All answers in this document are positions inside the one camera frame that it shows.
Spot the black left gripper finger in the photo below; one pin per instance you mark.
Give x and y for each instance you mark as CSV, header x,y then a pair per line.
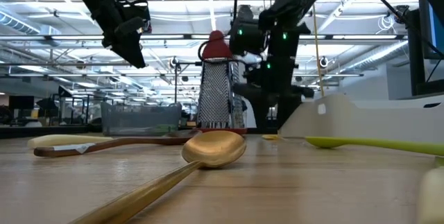
x,y
137,50
123,49

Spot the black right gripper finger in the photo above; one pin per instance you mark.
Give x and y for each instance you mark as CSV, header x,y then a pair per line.
x,y
288,106
263,106

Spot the gold metal spoon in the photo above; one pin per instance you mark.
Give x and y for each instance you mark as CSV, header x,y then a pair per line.
x,y
215,147

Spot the white plastic bin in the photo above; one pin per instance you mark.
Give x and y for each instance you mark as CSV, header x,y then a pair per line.
x,y
364,120

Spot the brown wooden spoon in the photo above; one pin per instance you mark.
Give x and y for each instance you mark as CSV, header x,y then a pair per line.
x,y
138,142

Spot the lime green silicone spoon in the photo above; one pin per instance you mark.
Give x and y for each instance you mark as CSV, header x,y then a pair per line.
x,y
381,144

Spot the grey translucent plastic bin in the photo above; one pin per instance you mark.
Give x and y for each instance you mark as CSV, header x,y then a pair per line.
x,y
138,118

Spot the black computer monitor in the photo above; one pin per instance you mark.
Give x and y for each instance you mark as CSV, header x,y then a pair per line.
x,y
433,26

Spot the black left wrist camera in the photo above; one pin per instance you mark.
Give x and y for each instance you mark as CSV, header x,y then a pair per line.
x,y
133,24

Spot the black ceiling camera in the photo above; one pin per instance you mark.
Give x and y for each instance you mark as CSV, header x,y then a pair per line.
x,y
323,61

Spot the black aluminium table frame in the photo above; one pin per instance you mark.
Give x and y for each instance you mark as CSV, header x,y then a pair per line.
x,y
52,131

